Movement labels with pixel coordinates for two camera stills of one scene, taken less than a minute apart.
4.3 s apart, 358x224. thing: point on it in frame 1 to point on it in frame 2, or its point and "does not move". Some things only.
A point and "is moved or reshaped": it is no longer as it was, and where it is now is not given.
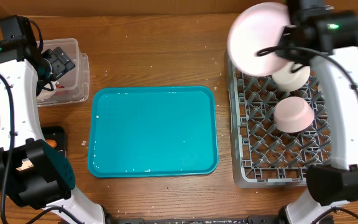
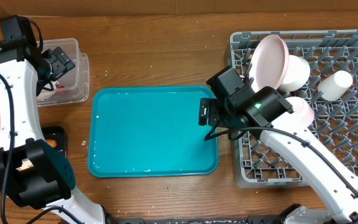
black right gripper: (283, 49) to (214, 108)
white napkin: (45, 94) does not move
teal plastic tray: (139, 131) does not move
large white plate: (254, 28) is moved or reshaped
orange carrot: (51, 142) does not move
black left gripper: (61, 62) does not move
